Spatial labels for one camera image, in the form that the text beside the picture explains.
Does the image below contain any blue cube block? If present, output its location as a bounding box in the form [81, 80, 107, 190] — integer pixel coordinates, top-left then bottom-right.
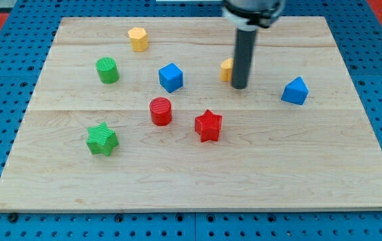
[159, 63, 183, 93]

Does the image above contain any yellow hexagon block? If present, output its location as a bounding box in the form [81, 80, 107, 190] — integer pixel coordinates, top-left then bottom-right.
[127, 27, 149, 52]

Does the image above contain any green star block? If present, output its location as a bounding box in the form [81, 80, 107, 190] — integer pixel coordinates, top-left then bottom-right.
[86, 122, 119, 157]

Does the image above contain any green cylinder block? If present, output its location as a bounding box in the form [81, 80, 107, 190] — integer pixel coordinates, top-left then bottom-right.
[96, 57, 120, 84]

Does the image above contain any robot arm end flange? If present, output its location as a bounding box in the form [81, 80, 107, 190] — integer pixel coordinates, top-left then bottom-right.
[221, 0, 286, 31]

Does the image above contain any yellow block behind rod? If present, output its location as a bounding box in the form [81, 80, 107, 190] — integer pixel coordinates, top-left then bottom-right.
[219, 58, 233, 82]

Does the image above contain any red star block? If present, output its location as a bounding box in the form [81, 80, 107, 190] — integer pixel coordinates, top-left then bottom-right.
[194, 109, 223, 142]

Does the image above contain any blue triangle block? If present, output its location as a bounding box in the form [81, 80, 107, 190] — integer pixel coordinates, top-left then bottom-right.
[281, 76, 309, 105]

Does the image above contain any red cylinder block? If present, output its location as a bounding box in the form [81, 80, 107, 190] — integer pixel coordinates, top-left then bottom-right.
[149, 97, 172, 126]

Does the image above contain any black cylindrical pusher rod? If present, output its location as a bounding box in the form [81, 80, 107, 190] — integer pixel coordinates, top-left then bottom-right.
[231, 29, 257, 90]

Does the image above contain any wooden board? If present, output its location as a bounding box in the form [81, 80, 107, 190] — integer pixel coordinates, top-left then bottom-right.
[0, 17, 382, 214]

